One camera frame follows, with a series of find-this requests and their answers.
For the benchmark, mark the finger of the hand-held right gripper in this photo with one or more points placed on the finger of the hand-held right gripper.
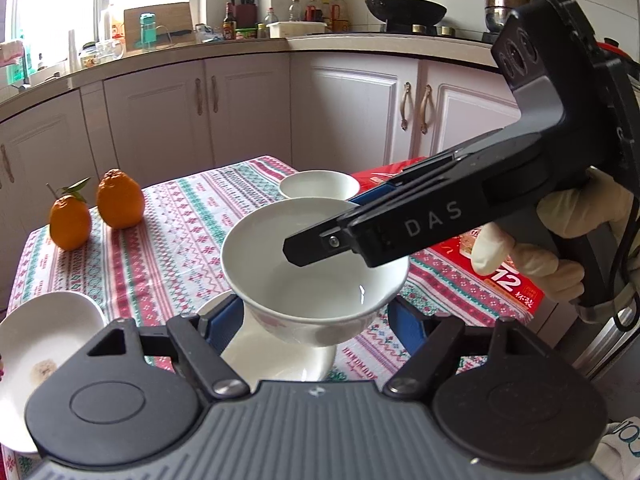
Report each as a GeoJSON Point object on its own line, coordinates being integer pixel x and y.
{"type": "Point", "coordinates": [320, 242]}
{"type": "Point", "coordinates": [375, 194]}

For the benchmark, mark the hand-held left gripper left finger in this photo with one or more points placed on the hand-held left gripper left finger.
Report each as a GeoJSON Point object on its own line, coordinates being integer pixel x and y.
{"type": "Point", "coordinates": [222, 322]}

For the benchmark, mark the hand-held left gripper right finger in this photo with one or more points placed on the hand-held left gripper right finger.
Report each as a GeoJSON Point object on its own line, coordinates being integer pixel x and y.
{"type": "Point", "coordinates": [410, 322]}

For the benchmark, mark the white bowl with pink flowers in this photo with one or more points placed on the white bowl with pink flowers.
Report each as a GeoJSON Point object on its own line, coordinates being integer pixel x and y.
{"type": "Point", "coordinates": [280, 365]}
{"type": "Point", "coordinates": [320, 185]}
{"type": "Point", "coordinates": [310, 280]}

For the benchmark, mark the stained white plate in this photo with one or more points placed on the stained white plate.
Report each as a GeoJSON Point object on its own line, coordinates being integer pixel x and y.
{"type": "Point", "coordinates": [45, 355]}

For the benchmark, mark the person's right hand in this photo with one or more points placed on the person's right hand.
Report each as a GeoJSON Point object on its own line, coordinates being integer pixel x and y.
{"type": "Point", "coordinates": [550, 267]}

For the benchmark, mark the red cardboard box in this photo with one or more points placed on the red cardboard box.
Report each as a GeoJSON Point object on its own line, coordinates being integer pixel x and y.
{"type": "Point", "coordinates": [505, 292]}

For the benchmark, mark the pot with red lid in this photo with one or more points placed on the pot with red lid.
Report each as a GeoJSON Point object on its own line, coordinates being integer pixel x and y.
{"type": "Point", "coordinates": [620, 47]}

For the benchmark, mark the kitchen countertop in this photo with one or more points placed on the kitchen countertop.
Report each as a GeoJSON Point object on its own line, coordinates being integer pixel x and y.
{"type": "Point", "coordinates": [350, 42]}

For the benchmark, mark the leafless orange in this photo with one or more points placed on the leafless orange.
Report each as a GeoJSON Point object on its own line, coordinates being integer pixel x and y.
{"type": "Point", "coordinates": [120, 200]}

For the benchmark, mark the stainless steel pot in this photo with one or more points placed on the stainless steel pot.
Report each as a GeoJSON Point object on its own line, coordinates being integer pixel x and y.
{"type": "Point", "coordinates": [502, 2]}

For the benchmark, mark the orange with green leaves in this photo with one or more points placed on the orange with green leaves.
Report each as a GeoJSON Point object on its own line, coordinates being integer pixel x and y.
{"type": "Point", "coordinates": [70, 222]}

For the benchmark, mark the black wok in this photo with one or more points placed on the black wok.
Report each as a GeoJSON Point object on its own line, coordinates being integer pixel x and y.
{"type": "Point", "coordinates": [405, 10]}

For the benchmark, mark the stainless steel appliance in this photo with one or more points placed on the stainless steel appliance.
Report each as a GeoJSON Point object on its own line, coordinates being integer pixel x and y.
{"type": "Point", "coordinates": [600, 345]}

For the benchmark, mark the white kitchen cabinets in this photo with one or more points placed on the white kitchen cabinets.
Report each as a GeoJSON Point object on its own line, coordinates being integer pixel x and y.
{"type": "Point", "coordinates": [150, 125]}

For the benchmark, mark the dark sauce bottle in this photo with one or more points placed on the dark sauce bottle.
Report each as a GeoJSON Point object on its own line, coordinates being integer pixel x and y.
{"type": "Point", "coordinates": [229, 25]}

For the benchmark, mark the knife block with knives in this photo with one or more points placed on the knife block with knives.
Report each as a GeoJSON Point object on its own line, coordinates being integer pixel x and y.
{"type": "Point", "coordinates": [245, 12]}

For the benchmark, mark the person's white fleece clothing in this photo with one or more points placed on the person's white fleece clothing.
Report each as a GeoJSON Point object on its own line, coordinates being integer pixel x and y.
{"type": "Point", "coordinates": [622, 440]}

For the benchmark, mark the wooden cutting board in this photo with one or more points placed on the wooden cutting board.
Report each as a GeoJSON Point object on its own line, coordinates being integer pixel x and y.
{"type": "Point", "coordinates": [177, 20]}

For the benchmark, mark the green water bottle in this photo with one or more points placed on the green water bottle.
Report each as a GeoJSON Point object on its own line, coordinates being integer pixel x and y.
{"type": "Point", "coordinates": [148, 30]}

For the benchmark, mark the glass jar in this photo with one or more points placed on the glass jar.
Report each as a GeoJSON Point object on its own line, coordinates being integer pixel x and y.
{"type": "Point", "coordinates": [100, 54]}

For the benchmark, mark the white slim bottle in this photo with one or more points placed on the white slim bottle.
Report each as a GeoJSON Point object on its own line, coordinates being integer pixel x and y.
{"type": "Point", "coordinates": [73, 52]}

